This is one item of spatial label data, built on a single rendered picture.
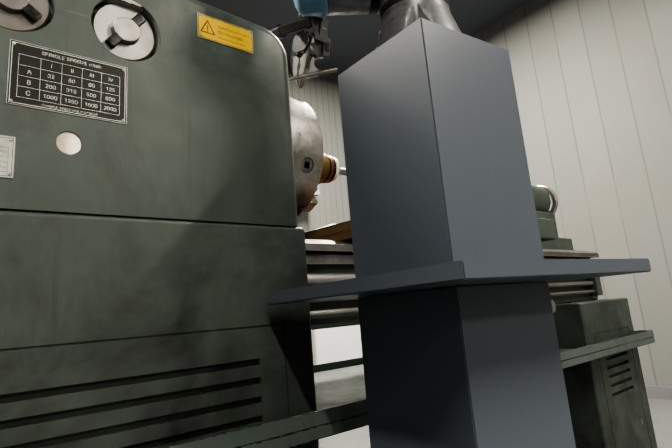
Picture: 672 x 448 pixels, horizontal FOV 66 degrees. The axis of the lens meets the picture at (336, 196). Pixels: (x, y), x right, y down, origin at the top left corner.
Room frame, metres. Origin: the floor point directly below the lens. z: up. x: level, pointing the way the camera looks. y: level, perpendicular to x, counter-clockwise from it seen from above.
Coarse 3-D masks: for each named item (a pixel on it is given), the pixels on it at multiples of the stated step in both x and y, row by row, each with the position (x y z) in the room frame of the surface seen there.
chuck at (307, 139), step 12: (300, 108) 1.08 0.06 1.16; (300, 120) 1.06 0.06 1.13; (312, 120) 1.09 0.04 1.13; (300, 132) 1.05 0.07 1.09; (312, 132) 1.07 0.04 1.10; (300, 144) 1.05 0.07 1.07; (312, 144) 1.07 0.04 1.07; (300, 156) 1.05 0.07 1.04; (312, 156) 1.07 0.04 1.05; (300, 168) 1.06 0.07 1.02; (312, 168) 1.08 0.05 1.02; (300, 180) 1.07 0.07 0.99; (312, 180) 1.09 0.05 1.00; (300, 192) 1.09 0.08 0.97; (312, 192) 1.11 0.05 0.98; (300, 204) 1.12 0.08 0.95
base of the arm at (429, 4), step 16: (400, 0) 0.73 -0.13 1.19; (416, 0) 0.72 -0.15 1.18; (432, 0) 0.73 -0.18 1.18; (448, 0) 0.76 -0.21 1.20; (384, 16) 0.76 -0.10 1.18; (400, 16) 0.73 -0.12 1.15; (416, 16) 0.72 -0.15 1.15; (432, 16) 0.72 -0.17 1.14; (448, 16) 0.73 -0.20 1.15; (384, 32) 0.75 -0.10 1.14
